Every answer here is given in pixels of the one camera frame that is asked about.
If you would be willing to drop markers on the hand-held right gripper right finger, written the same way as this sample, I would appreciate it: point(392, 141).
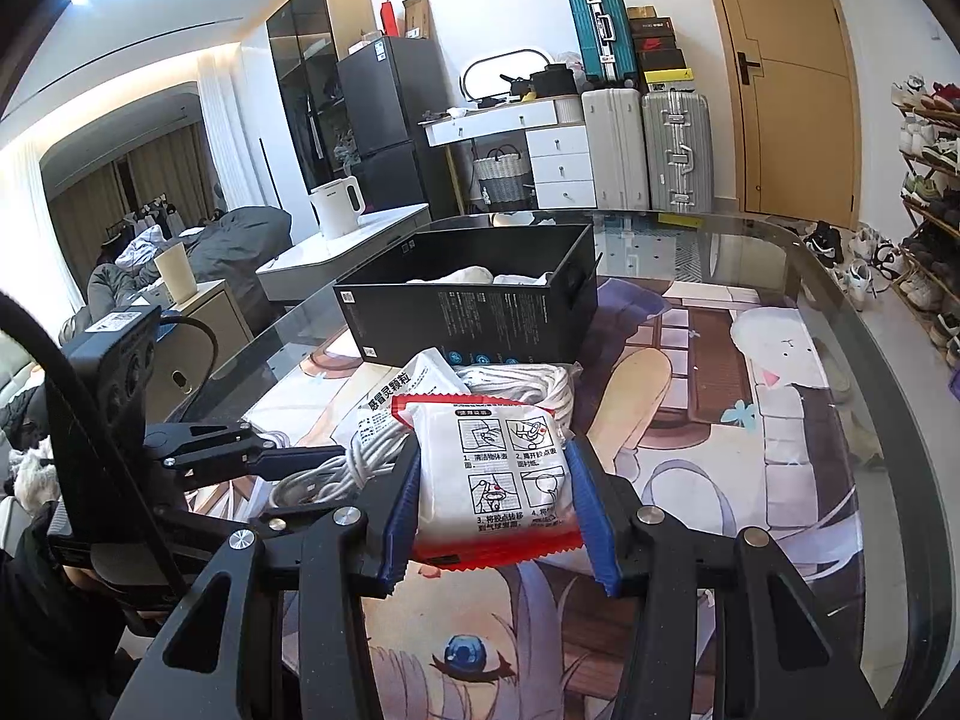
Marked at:
point(596, 540)

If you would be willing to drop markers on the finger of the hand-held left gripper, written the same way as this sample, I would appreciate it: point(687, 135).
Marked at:
point(300, 461)
point(289, 527)

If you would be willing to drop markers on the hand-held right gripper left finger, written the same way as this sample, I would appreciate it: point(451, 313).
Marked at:
point(401, 532)

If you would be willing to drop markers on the red and white packet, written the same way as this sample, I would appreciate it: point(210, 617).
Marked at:
point(495, 487)

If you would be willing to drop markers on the black cardboard box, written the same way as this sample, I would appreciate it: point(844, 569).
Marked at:
point(465, 322)

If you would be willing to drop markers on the person's left forearm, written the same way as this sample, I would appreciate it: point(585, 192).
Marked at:
point(45, 637)

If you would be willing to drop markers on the white printed sachet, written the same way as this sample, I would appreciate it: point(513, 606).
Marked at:
point(405, 397)

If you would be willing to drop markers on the beige wooden cabinet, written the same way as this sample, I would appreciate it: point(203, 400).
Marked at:
point(217, 330)

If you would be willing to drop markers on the beige paper bin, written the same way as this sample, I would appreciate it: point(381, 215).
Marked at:
point(176, 270)

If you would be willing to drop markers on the pile of clothes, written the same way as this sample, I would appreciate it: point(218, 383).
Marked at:
point(139, 251)

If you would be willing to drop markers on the printed cartoon desk mat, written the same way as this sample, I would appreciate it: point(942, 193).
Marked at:
point(750, 405)

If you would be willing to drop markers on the white side table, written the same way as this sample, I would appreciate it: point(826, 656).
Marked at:
point(330, 255)

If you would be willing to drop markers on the grey bean bag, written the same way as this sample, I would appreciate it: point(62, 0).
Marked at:
point(240, 240)

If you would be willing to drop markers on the brown curtains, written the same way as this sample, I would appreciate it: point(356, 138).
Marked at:
point(157, 172)

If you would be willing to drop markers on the white electric kettle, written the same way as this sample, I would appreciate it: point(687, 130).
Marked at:
point(334, 206)

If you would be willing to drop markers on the light patterned floor rug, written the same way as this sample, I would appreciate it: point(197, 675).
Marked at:
point(652, 251)

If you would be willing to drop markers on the white sheer curtain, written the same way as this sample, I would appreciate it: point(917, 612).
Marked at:
point(229, 127)

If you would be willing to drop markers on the wicker basket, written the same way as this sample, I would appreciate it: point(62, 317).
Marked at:
point(504, 176)

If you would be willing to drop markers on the black refrigerator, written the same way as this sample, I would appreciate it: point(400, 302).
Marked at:
point(397, 120)

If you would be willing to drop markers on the dark glass cabinet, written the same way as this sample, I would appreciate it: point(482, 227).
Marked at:
point(307, 75)

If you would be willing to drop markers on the white dressing desk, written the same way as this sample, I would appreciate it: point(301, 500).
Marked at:
point(562, 157)

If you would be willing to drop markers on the white suitcase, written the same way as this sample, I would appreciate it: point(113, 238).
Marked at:
point(615, 150)

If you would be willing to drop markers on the purple box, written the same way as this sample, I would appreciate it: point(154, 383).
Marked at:
point(955, 382)

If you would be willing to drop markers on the group of white sneakers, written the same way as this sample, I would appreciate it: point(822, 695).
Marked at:
point(870, 255)

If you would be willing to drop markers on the silver suitcase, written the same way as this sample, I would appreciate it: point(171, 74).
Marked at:
point(677, 150)

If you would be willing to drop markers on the oval mirror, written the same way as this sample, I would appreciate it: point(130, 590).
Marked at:
point(487, 71)

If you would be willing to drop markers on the black pot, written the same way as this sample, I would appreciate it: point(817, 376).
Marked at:
point(551, 81)

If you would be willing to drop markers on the brown cardboard box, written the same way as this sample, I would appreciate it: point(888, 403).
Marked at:
point(418, 16)

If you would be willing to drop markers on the yellow and black shoe box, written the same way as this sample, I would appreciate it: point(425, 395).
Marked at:
point(667, 79)

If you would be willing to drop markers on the wooden shoe rack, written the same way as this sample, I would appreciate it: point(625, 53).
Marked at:
point(934, 202)

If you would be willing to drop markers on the plain black shoe box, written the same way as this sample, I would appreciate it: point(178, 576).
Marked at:
point(660, 61)

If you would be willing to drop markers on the wooden door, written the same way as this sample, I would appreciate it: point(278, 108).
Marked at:
point(795, 90)

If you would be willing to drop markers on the black and red shoe box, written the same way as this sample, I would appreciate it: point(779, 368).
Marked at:
point(655, 43)

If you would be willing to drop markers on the teal suitcase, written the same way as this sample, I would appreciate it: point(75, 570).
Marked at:
point(600, 37)

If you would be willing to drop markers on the black and orange shoe box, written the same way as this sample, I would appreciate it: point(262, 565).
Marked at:
point(651, 26)

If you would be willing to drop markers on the brown shoe box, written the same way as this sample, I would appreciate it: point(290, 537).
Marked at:
point(648, 13)

